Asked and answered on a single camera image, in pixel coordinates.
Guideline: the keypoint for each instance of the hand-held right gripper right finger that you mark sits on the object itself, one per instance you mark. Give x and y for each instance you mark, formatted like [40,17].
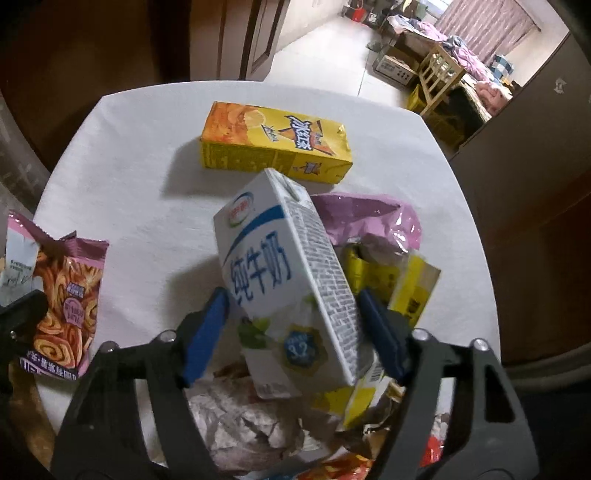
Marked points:
[383,339]

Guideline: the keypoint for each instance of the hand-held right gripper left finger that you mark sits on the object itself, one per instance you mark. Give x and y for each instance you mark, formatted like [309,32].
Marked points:
[207,337]

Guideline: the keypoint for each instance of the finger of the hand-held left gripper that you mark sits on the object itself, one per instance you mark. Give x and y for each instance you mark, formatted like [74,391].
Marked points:
[21,314]

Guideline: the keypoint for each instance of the pink swirl-print snack packet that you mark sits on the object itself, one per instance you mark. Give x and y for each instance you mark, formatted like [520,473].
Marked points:
[64,295]

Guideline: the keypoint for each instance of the white blue milk carton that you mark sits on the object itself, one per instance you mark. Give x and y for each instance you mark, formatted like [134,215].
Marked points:
[277,277]

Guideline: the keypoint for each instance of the yellow iced tea carton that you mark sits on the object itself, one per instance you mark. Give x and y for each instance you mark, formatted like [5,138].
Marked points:
[258,138]

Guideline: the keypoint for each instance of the yellow crumpled snack packet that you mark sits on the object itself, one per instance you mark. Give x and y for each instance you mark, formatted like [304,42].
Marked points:
[415,286]

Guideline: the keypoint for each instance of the silver crumpled foil wrapper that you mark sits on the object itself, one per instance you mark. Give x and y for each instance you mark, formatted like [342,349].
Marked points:
[240,420]

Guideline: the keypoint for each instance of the red snack wrapper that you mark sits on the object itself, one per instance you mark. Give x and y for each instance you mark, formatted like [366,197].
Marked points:
[434,452]

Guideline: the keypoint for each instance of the purple plastic wrapper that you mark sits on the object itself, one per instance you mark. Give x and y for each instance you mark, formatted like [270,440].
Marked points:
[360,217]

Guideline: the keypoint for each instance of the orange snack wrapper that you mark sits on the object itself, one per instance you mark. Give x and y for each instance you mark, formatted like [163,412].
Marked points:
[346,468]

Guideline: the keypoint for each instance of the brown door with latch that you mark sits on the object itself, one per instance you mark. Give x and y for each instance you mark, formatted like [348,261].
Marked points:
[531,184]

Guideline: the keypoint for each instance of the yellow plastic crate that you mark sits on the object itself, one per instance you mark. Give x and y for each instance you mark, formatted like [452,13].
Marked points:
[443,124]

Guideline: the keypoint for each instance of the cardboard box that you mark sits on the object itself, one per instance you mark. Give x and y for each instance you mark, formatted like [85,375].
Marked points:
[392,69]

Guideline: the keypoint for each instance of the wooden chair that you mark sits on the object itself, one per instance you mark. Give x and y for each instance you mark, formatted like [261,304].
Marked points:
[438,69]

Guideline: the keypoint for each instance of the bed with purple bedding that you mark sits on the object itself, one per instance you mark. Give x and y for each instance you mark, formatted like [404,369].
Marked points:
[466,60]

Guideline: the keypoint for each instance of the plaid pillow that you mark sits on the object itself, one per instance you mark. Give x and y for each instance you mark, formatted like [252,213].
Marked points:
[502,64]

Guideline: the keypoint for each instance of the red bucket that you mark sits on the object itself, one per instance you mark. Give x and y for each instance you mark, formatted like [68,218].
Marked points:
[356,11]

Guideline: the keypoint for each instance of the pink patterned curtains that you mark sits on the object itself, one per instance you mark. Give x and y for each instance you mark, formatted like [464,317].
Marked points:
[489,16]

